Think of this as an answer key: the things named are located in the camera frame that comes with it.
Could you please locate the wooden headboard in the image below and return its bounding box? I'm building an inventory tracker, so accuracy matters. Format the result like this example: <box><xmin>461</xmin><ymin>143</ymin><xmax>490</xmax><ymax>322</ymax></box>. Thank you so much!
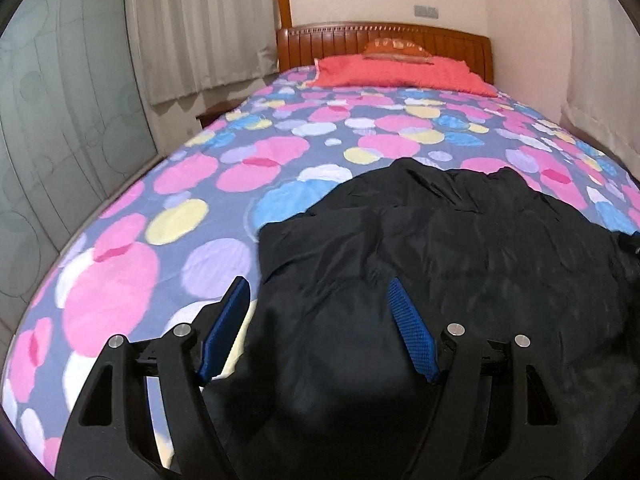
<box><xmin>276</xmin><ymin>22</ymin><xmax>496</xmax><ymax>86</ymax></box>

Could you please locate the wooden nightstand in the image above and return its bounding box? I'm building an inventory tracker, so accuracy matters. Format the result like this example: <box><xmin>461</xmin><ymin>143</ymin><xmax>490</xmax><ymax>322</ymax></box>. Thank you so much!
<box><xmin>196</xmin><ymin>102</ymin><xmax>242</xmax><ymax>132</ymax></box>

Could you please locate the polka dot bedspread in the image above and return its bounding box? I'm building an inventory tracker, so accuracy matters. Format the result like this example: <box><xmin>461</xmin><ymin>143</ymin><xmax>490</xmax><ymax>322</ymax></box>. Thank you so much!
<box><xmin>0</xmin><ymin>67</ymin><xmax>640</xmax><ymax>480</ymax></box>

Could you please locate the black jacket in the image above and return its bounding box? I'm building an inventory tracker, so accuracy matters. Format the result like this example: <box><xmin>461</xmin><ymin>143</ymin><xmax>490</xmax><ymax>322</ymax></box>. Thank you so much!
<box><xmin>200</xmin><ymin>157</ymin><xmax>640</xmax><ymax>480</ymax></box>

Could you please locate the beige striped curtain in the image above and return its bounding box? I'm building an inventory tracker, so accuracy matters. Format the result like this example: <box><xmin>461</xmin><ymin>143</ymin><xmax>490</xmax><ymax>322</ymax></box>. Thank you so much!
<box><xmin>125</xmin><ymin>0</ymin><xmax>282</xmax><ymax>107</ymax></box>

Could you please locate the cream sheer curtain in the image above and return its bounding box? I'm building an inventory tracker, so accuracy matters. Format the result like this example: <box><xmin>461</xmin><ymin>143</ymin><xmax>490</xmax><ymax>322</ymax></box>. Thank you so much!
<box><xmin>559</xmin><ymin>0</ymin><xmax>640</xmax><ymax>161</ymax></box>

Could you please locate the orange patterned cushion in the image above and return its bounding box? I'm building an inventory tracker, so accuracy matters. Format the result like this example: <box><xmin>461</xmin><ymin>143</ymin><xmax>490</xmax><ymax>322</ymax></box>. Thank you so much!
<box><xmin>362</xmin><ymin>37</ymin><xmax>433</xmax><ymax>64</ymax></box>

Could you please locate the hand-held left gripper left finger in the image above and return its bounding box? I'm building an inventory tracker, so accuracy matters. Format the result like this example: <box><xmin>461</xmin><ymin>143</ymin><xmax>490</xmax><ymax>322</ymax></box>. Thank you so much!
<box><xmin>54</xmin><ymin>276</ymin><xmax>251</xmax><ymax>480</ymax></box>

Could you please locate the red pillow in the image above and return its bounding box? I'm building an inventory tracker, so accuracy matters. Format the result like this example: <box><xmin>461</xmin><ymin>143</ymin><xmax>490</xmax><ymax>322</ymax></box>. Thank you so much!
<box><xmin>314</xmin><ymin>54</ymin><xmax>498</xmax><ymax>98</ymax></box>

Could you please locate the frosted glass sliding door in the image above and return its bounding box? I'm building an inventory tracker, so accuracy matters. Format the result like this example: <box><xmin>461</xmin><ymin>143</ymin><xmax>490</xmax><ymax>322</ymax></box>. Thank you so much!
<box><xmin>0</xmin><ymin>0</ymin><xmax>162</xmax><ymax>348</ymax></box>

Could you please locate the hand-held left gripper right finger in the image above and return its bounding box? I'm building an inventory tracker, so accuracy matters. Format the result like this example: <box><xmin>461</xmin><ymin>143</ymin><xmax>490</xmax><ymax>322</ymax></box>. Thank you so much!
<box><xmin>387</xmin><ymin>277</ymin><xmax>586</xmax><ymax>480</ymax></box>

